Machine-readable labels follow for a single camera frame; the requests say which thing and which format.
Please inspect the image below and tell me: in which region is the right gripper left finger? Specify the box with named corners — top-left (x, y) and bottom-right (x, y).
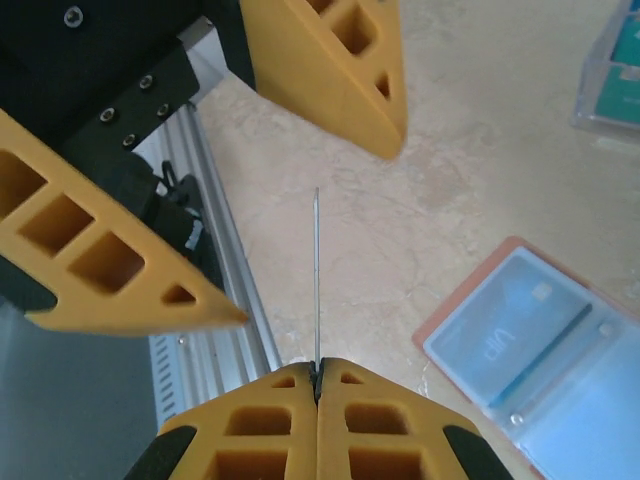
top-left (123, 357), bottom-right (321, 480)

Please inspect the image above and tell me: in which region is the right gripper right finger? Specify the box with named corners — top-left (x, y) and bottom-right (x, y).
top-left (317, 354), bottom-right (517, 480)

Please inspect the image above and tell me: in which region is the grey card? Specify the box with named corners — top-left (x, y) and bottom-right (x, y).
top-left (310, 187), bottom-right (323, 364)

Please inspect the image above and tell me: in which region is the light blue VIP card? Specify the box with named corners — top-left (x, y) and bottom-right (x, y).
top-left (423, 247), bottom-right (596, 407)

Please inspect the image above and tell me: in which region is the pink card holder wallet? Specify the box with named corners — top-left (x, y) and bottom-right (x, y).
top-left (411, 234), bottom-right (640, 480)

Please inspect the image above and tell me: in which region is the teal card stack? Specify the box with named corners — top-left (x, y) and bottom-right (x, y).
top-left (589, 62), bottom-right (640, 124)

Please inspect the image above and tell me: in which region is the slotted grey cable duct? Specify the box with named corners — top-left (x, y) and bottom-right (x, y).
top-left (148, 333), bottom-right (201, 426)

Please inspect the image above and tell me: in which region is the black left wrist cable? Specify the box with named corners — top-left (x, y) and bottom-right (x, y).
top-left (124, 149), bottom-right (224, 296)

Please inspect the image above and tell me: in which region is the aluminium rail frame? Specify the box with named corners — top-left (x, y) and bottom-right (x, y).
top-left (133, 14), bottom-right (284, 431)

